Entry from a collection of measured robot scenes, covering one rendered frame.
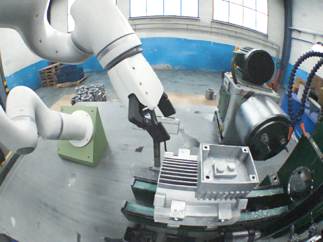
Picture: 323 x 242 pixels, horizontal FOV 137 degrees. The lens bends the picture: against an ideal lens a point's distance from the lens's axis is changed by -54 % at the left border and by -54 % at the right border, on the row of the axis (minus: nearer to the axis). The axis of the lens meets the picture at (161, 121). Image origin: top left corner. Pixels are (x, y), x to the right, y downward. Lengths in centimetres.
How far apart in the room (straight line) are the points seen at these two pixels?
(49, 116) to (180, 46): 542
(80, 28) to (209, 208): 42
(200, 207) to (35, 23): 43
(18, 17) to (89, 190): 66
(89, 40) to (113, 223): 58
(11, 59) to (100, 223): 704
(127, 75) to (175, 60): 554
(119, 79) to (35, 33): 17
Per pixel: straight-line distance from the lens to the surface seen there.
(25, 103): 50
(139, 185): 50
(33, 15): 23
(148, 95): 23
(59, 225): 70
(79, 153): 77
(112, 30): 24
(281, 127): 60
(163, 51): 571
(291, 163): 65
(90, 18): 26
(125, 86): 22
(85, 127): 71
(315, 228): 49
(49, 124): 56
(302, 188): 59
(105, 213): 61
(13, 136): 44
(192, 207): 31
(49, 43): 29
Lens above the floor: 135
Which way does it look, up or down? 34 degrees down
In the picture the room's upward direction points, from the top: straight up
